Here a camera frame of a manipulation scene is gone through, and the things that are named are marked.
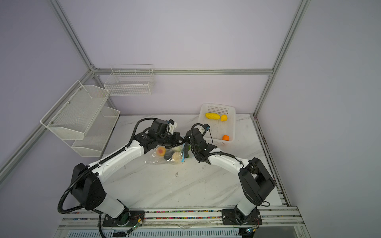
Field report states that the white plastic food basket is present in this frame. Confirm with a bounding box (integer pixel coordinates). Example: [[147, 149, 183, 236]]
[[198, 104, 236, 146]]

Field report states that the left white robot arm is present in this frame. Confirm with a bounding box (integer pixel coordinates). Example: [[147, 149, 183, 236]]
[[58, 130, 184, 223]]

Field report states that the left black corrugated cable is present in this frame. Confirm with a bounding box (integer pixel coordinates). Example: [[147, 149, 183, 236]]
[[57, 117, 158, 238]]

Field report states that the yellow orange fruit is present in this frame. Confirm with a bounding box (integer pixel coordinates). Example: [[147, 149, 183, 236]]
[[156, 146, 166, 157]]

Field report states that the white wire wall basket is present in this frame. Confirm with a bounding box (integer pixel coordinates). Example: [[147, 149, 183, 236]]
[[104, 64, 156, 96]]

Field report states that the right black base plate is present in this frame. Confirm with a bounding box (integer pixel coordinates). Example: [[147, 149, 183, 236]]
[[221, 208, 263, 226]]

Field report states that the orange tangerine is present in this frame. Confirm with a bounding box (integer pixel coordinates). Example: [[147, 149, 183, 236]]
[[222, 135, 230, 141]]

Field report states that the aluminium frame back bar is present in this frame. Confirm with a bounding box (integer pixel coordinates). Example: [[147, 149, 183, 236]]
[[93, 68, 273, 76]]

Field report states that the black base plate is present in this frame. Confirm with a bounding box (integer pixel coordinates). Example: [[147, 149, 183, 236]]
[[102, 210, 145, 227], [221, 208, 263, 226]]

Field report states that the beige potato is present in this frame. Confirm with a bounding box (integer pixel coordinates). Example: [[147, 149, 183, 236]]
[[172, 151, 183, 163]]

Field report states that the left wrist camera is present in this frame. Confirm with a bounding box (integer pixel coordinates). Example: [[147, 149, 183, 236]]
[[148, 119, 177, 138]]

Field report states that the yellow lemon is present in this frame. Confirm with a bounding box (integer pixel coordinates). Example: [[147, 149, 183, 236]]
[[220, 115, 228, 122]]

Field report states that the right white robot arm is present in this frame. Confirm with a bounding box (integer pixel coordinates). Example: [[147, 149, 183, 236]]
[[185, 128, 276, 223]]

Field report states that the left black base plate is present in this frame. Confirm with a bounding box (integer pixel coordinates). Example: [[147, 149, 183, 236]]
[[102, 210, 145, 227]]

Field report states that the aluminium front rail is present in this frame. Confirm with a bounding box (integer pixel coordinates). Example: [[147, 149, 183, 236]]
[[54, 207, 310, 238]]

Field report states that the white mesh two-tier shelf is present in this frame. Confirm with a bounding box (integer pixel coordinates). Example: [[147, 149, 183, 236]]
[[40, 81, 120, 157]]

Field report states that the black round food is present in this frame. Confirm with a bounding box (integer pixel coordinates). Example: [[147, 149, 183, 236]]
[[163, 150, 175, 161]]

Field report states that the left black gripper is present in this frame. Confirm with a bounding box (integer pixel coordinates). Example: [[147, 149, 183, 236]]
[[157, 131, 185, 149]]

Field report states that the yellow corn cob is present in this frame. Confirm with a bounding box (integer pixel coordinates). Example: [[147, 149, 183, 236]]
[[205, 113, 221, 120]]

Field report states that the clear zip top bag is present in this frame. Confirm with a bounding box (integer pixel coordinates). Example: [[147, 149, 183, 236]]
[[145, 142, 194, 165]]

